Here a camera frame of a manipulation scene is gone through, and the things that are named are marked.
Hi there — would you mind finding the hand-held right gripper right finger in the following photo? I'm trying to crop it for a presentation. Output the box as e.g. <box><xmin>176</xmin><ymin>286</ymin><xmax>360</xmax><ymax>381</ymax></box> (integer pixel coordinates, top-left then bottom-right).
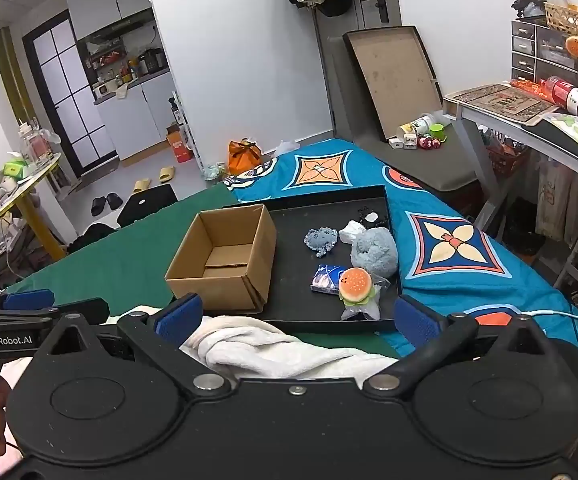
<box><xmin>363</xmin><ymin>296</ymin><xmax>570</xmax><ymax>396</ymax></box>

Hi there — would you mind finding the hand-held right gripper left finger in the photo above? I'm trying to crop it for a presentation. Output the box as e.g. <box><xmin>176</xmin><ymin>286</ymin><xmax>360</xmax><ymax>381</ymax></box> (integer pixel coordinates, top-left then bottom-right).
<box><xmin>44</xmin><ymin>294</ymin><xmax>232</xmax><ymax>397</ymax></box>

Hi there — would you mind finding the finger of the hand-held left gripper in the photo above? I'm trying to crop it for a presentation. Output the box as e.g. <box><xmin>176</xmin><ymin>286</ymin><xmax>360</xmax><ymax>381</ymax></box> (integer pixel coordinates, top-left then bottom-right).
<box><xmin>0</xmin><ymin>289</ymin><xmax>56</xmax><ymax>312</ymax></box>
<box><xmin>44</xmin><ymin>298</ymin><xmax>110</xmax><ymax>332</ymax></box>

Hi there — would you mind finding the clear plastic bag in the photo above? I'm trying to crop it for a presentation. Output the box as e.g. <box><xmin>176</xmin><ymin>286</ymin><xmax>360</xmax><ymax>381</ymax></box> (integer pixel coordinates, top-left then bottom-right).
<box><xmin>340</xmin><ymin>275</ymin><xmax>393</xmax><ymax>321</ymax></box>

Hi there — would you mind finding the burger plush toy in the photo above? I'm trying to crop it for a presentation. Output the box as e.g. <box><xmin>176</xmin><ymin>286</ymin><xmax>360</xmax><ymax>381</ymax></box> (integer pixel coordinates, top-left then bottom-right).
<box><xmin>339</xmin><ymin>267</ymin><xmax>373</xmax><ymax>306</ymax></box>

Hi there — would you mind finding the brown cardboard box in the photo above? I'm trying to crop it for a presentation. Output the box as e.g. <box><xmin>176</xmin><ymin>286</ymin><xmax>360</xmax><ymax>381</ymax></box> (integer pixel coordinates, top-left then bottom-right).
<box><xmin>165</xmin><ymin>203</ymin><xmax>278</xmax><ymax>317</ymax></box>

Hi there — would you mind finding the fluffy blue plush toy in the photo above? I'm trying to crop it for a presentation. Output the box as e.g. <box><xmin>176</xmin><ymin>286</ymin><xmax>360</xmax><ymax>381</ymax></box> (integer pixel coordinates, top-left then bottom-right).
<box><xmin>350</xmin><ymin>227</ymin><xmax>400</xmax><ymax>279</ymax></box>

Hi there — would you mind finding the blue tissue packet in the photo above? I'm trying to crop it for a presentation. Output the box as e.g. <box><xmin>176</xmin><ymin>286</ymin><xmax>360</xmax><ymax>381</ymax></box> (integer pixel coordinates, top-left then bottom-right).
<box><xmin>310</xmin><ymin>263</ymin><xmax>350</xmax><ymax>294</ymax></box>

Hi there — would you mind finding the black tray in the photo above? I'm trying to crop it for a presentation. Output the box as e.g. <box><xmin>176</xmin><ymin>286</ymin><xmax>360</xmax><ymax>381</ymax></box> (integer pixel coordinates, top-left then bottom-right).
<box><xmin>221</xmin><ymin>185</ymin><xmax>404</xmax><ymax>335</ymax></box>

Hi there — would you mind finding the green blanket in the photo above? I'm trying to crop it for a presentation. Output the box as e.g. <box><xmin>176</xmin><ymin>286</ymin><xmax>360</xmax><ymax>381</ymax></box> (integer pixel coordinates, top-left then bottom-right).
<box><xmin>1</xmin><ymin>182</ymin><xmax>400</xmax><ymax>361</ymax></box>

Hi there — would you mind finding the dark cloth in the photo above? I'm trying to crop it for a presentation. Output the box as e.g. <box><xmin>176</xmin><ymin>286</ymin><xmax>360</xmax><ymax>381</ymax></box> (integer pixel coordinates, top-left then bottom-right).
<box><xmin>68</xmin><ymin>222</ymin><xmax>118</xmax><ymax>254</ymax></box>

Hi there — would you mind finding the blue patterned blanket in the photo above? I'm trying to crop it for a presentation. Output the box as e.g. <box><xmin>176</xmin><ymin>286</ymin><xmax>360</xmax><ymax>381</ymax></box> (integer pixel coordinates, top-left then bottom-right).
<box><xmin>224</xmin><ymin>137</ymin><xmax>578</xmax><ymax>396</ymax></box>

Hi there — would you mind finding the white fleece clothing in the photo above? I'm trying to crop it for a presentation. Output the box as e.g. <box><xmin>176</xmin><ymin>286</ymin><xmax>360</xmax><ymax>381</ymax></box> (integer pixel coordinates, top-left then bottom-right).
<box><xmin>104</xmin><ymin>312</ymin><xmax>401</xmax><ymax>380</ymax></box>

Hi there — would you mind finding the round yellow table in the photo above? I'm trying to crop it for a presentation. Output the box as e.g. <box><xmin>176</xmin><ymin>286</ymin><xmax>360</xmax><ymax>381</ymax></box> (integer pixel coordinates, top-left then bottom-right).
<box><xmin>0</xmin><ymin>152</ymin><xmax>68</xmax><ymax>262</ymax></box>

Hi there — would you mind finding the small white plush toy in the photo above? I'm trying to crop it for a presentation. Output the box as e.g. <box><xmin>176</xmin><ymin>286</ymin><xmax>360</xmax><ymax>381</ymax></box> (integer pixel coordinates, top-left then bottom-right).
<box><xmin>339</xmin><ymin>220</ymin><xmax>368</xmax><ymax>242</ymax></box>

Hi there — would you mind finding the black and white plush toy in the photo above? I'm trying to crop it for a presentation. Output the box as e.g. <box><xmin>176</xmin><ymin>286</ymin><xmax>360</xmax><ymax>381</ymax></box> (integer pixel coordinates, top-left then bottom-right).
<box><xmin>356</xmin><ymin>206</ymin><xmax>391</xmax><ymax>229</ymax></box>

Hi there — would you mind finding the small blue octopus plush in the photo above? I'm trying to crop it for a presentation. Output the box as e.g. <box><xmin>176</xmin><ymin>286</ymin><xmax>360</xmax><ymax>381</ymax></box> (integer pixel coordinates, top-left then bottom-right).
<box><xmin>303</xmin><ymin>227</ymin><xmax>339</xmax><ymax>260</ymax></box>

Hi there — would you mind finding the green tissue box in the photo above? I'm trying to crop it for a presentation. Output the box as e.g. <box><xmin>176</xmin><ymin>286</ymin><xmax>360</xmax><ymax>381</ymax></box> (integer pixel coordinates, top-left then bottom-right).
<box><xmin>1</xmin><ymin>158</ymin><xmax>30</xmax><ymax>181</ymax></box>

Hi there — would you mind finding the glass jar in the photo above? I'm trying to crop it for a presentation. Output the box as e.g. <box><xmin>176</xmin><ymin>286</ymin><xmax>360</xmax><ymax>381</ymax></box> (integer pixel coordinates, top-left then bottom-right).
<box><xmin>17</xmin><ymin>120</ymin><xmax>53</xmax><ymax>164</ymax></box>

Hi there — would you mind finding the orange cardboard box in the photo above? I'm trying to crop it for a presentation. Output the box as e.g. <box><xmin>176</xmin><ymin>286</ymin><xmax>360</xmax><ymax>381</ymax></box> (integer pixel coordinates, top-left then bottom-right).
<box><xmin>166</xmin><ymin>126</ymin><xmax>194</xmax><ymax>164</ymax></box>

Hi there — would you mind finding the orange bag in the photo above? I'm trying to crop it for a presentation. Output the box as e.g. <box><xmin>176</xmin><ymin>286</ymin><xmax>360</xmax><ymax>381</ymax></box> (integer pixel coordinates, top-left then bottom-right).
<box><xmin>227</xmin><ymin>138</ymin><xmax>263</xmax><ymax>176</ymax></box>

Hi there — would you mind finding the white jar green label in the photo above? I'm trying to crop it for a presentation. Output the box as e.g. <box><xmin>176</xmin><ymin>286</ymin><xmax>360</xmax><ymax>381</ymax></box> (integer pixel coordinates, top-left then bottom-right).
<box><xmin>398</xmin><ymin>114</ymin><xmax>438</xmax><ymax>142</ymax></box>

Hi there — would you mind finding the black framed glass door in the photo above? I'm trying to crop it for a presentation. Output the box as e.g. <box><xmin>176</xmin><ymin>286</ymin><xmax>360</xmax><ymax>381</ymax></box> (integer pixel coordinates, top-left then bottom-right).
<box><xmin>22</xmin><ymin>9</ymin><xmax>120</xmax><ymax>179</ymax></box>

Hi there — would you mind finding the white desk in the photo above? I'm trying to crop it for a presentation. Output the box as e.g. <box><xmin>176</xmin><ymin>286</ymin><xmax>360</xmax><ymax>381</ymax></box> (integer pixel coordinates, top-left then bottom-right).
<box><xmin>442</xmin><ymin>85</ymin><xmax>578</xmax><ymax>291</ymax></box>

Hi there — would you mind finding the patterned desk mat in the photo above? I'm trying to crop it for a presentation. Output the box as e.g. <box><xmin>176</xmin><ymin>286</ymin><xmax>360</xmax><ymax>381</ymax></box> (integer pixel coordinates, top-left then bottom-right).
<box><xmin>451</xmin><ymin>83</ymin><xmax>561</xmax><ymax>124</ymax></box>

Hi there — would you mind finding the large brown framed board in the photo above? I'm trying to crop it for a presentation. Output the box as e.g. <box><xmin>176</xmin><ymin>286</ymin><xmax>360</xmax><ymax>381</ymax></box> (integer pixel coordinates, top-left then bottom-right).
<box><xmin>342</xmin><ymin>25</ymin><xmax>443</xmax><ymax>141</ymax></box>

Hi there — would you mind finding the plastic bottle red label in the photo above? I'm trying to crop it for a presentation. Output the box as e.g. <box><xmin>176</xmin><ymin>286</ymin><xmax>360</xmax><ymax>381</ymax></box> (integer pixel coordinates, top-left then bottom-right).
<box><xmin>544</xmin><ymin>75</ymin><xmax>578</xmax><ymax>128</ymax></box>

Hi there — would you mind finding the grey door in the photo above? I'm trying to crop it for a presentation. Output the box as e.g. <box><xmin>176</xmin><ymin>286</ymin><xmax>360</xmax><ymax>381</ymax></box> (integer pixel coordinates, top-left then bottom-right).
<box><xmin>310</xmin><ymin>0</ymin><xmax>404</xmax><ymax>142</ymax></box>

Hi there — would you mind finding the grey drawer organizer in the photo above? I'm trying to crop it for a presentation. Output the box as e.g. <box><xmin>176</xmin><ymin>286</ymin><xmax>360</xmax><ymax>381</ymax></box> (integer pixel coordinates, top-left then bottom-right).
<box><xmin>510</xmin><ymin>20</ymin><xmax>578</xmax><ymax>92</ymax></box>

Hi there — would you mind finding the woven basket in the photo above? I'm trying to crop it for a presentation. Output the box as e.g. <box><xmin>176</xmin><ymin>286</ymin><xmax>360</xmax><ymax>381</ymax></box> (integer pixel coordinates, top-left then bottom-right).
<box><xmin>544</xmin><ymin>2</ymin><xmax>578</xmax><ymax>42</ymax></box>

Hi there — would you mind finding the white cable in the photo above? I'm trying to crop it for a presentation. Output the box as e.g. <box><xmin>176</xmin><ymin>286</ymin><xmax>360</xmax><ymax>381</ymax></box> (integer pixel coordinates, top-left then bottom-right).
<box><xmin>518</xmin><ymin>309</ymin><xmax>578</xmax><ymax>343</ymax></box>

